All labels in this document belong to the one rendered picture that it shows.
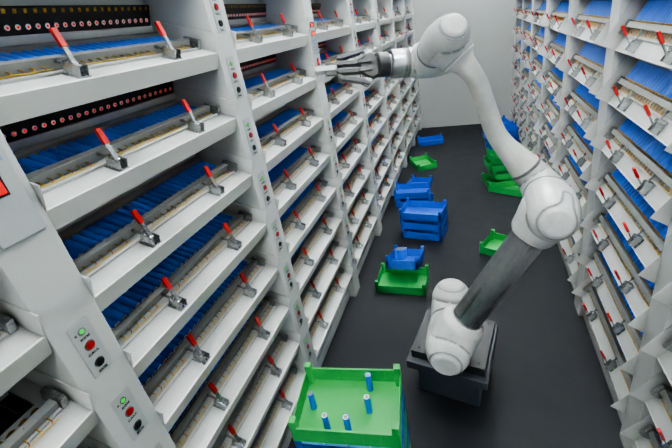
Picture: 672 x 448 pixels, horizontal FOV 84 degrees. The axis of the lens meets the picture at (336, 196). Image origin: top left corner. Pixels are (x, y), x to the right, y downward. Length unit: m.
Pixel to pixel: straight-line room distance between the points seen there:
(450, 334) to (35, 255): 1.16
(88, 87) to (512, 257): 1.15
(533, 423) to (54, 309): 1.63
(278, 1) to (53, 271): 1.42
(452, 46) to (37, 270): 1.01
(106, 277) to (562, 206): 1.09
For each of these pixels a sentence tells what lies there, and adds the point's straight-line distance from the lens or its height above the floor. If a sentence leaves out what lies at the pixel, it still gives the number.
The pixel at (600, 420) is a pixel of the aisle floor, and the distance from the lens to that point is 1.92.
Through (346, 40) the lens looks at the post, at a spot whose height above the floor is 1.42.
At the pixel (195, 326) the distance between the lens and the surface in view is 1.22.
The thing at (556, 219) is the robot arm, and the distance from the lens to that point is 1.13.
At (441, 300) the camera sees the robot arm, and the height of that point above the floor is 0.47.
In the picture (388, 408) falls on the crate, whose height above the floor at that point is 0.48.
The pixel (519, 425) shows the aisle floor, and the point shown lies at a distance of 1.83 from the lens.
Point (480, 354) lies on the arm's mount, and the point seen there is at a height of 0.23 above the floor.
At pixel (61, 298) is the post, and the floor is 1.15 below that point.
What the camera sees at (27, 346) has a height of 1.12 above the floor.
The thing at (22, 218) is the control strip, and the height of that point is 1.31.
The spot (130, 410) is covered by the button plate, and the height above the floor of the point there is 0.86.
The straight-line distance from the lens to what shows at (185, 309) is 1.05.
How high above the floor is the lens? 1.50
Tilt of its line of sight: 24 degrees down
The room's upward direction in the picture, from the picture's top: 10 degrees counter-clockwise
